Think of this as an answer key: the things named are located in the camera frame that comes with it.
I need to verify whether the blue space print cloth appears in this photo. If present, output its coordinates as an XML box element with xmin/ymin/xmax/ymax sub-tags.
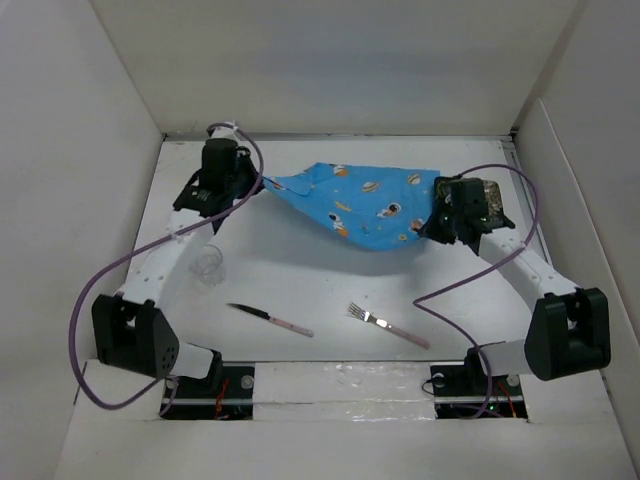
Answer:
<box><xmin>264</xmin><ymin>163</ymin><xmax>440</xmax><ymax>251</ymax></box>

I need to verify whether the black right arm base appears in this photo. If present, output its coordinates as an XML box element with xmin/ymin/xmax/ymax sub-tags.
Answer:
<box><xmin>421</xmin><ymin>362</ymin><xmax>528</xmax><ymax>420</ymax></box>

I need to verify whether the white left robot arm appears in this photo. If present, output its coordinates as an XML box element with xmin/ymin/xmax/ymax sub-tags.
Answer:
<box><xmin>91</xmin><ymin>123</ymin><xmax>262</xmax><ymax>397</ymax></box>

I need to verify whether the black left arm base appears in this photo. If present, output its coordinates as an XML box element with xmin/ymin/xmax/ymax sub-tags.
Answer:
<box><xmin>159</xmin><ymin>363</ymin><xmax>255</xmax><ymax>421</ymax></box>

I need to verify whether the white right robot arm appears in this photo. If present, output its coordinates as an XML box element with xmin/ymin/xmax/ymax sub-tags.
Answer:
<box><xmin>419</xmin><ymin>176</ymin><xmax>611</xmax><ymax>394</ymax></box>

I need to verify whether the black floral square plate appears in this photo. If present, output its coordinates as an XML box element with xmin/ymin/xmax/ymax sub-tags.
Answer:
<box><xmin>434</xmin><ymin>176</ymin><xmax>504</xmax><ymax>225</ymax></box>

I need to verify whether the clear plastic cup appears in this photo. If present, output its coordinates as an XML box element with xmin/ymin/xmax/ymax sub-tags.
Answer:
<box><xmin>189</xmin><ymin>244</ymin><xmax>226</xmax><ymax>287</ymax></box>

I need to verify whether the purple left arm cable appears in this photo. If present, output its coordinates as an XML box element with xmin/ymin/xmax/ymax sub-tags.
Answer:
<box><xmin>68</xmin><ymin>122</ymin><xmax>265</xmax><ymax>416</ymax></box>

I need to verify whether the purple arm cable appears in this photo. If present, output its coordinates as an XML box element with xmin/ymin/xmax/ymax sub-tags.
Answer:
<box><xmin>68</xmin><ymin>122</ymin><xmax>265</xmax><ymax>416</ymax></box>
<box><xmin>412</xmin><ymin>164</ymin><xmax>542</xmax><ymax>419</ymax></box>

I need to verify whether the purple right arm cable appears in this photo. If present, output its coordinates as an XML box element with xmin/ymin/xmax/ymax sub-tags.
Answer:
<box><xmin>412</xmin><ymin>164</ymin><xmax>542</xmax><ymax>419</ymax></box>

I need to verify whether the pink handled fork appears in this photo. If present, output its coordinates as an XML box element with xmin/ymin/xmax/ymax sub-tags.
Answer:
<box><xmin>347</xmin><ymin>302</ymin><xmax>430</xmax><ymax>350</ymax></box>

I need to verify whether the pink handled knife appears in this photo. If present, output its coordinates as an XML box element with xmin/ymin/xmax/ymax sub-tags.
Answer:
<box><xmin>228</xmin><ymin>303</ymin><xmax>314</xmax><ymax>338</ymax></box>

